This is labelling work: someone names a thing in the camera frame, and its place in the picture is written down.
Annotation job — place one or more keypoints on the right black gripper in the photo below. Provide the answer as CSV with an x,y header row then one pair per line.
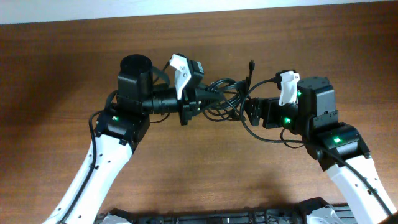
x,y
272,104

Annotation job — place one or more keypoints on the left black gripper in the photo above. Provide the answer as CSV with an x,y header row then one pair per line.
x,y
189,103

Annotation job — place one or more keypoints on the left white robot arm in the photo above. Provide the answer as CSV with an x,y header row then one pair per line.
x,y
120,126

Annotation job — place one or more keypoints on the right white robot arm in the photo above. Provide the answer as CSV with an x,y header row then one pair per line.
x,y
306,107

